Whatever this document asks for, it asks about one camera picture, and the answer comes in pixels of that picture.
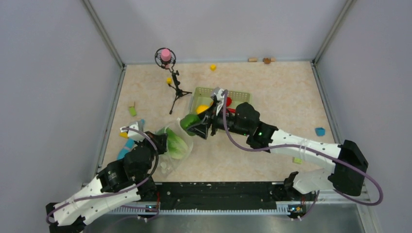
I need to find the yellow wooden block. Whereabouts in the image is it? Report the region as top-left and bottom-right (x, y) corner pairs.
(119, 132), (128, 138)

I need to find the brown cork piece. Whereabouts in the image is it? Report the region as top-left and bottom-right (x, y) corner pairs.
(262, 58), (272, 64)

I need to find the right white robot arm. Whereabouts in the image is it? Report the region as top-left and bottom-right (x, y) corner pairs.
(181, 102), (369, 200)

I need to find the red toy chili pepper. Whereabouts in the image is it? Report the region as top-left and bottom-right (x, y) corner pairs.
(227, 108), (236, 114)

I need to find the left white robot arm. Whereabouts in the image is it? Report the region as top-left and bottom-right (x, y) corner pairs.
(46, 132), (168, 233)

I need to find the blue cylinder toy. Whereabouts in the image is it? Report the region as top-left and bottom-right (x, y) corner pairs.
(117, 119), (145, 160)

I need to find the light green plastic basket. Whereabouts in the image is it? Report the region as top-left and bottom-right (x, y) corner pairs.
(188, 87), (252, 113)

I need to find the green wooden block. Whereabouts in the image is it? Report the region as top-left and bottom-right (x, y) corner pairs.
(128, 106), (137, 117)

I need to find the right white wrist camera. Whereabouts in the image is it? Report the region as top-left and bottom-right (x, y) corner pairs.
(210, 87), (228, 116)

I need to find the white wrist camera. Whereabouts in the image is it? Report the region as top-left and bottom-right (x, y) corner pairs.
(210, 87), (228, 116)
(120, 120), (145, 142)

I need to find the clear zip top bag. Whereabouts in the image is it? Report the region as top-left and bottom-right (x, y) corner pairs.
(155, 118), (193, 177)

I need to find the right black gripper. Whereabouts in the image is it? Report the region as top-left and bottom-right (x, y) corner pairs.
(188, 101), (250, 139)

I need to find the yellow toy lemon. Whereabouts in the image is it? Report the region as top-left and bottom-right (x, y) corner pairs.
(196, 105), (210, 114)

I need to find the green toy bell pepper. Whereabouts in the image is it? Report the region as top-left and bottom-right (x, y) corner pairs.
(180, 114), (201, 136)

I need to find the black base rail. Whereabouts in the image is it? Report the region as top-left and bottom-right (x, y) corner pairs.
(138, 182), (307, 213)

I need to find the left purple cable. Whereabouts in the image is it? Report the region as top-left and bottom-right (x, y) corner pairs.
(45, 127), (160, 225)

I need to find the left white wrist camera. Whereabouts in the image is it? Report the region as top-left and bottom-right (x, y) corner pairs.
(120, 120), (145, 142)

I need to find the blue toy block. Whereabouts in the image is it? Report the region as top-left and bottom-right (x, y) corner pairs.
(315, 127), (326, 137)

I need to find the red orange toy pepper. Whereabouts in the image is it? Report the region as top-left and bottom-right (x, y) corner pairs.
(225, 97), (232, 107)

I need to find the green toy cabbage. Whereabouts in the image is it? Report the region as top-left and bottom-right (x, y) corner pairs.
(156, 128), (189, 160)

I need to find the pink microphone on tripod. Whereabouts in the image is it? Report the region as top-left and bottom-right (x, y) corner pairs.
(154, 47), (192, 115)

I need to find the purple cable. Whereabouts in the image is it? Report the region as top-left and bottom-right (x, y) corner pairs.
(220, 89), (384, 206)
(45, 127), (160, 225)

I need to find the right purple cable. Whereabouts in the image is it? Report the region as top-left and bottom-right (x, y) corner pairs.
(220, 89), (384, 206)

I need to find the cork at back wall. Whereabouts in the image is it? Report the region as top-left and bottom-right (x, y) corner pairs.
(248, 57), (258, 62)

